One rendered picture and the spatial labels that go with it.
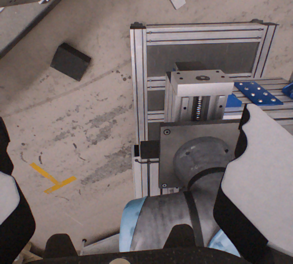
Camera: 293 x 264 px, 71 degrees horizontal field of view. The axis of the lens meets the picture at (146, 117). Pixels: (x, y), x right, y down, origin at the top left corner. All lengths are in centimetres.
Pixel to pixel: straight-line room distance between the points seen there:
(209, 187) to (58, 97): 141
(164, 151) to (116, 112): 117
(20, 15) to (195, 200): 71
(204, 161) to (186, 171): 5
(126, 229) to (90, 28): 126
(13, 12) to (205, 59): 99
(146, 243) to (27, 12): 70
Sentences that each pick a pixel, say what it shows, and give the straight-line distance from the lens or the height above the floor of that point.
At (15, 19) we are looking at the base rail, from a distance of 81.
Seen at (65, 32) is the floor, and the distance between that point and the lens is 151.
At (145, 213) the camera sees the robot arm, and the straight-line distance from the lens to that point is 41.
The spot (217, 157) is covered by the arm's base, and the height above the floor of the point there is 110.
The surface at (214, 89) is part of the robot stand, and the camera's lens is 51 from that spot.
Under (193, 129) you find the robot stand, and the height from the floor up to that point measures 104.
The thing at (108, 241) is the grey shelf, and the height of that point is 14.
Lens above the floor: 143
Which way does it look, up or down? 57 degrees down
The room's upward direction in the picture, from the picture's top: 173 degrees clockwise
